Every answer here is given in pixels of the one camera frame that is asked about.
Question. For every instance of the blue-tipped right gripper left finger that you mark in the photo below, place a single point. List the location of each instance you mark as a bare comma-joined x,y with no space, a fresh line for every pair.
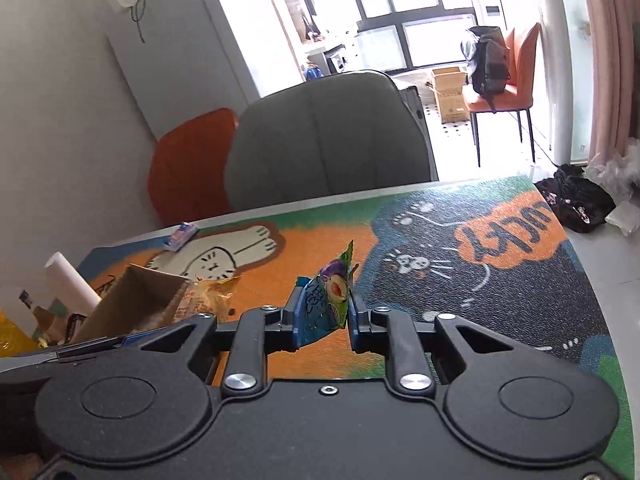
294,317

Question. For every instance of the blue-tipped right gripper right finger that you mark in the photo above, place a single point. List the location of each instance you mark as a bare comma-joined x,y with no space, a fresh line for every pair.
358,321

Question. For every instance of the blue green plum snack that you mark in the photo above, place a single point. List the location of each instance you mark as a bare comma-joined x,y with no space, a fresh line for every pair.
327,297

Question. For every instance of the long biscuit pack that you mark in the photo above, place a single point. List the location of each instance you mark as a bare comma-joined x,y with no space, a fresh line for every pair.
207,297

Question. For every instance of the brown cardboard box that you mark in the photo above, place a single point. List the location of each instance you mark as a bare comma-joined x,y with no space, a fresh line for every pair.
141,299

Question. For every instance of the small tissue pack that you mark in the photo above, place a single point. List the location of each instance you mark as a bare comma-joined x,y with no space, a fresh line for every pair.
180,236

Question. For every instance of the white paper roll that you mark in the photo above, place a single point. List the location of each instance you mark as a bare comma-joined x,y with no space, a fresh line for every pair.
69,286

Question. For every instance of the colourful cat table mat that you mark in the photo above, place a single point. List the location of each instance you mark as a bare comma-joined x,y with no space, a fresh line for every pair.
492,252

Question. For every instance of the grey upholstered chair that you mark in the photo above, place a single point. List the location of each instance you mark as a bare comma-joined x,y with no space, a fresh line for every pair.
340,134

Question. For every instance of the cardboard box on floor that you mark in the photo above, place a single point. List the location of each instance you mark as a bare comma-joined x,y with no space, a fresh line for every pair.
447,84

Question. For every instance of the black bag on floor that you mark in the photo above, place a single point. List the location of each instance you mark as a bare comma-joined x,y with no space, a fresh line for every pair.
580,204

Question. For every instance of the white cabinet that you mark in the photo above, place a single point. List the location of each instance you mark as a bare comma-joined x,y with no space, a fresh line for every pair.
180,60

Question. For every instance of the white plastic bag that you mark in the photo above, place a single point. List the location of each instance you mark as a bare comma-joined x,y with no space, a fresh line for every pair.
619,177

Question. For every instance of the grey black backpack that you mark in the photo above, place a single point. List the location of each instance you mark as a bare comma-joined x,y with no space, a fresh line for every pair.
487,61

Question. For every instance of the orange chair by window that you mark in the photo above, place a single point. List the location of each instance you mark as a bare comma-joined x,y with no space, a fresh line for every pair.
518,98

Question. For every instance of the pink curtain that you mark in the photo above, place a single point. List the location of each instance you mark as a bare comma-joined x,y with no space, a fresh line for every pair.
615,75

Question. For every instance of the orange chair near wall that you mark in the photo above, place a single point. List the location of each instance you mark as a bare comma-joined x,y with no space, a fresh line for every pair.
186,177

